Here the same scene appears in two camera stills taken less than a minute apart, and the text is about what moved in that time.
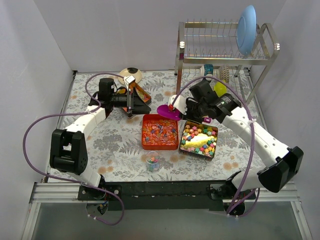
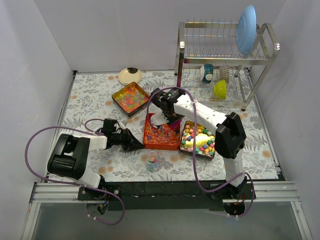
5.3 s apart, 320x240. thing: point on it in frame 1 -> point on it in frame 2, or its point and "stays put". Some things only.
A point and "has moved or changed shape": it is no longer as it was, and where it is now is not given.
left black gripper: [131, 100] -> [127, 139]
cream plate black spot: [129, 71] stays put
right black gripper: [189, 110] -> [171, 117]
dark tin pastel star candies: [199, 139] stays put
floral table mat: [144, 126] stays put
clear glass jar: [152, 159] stays put
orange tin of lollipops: [159, 133] stays put
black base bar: [196, 196] stays put
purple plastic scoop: [163, 110] has moved or changed shape
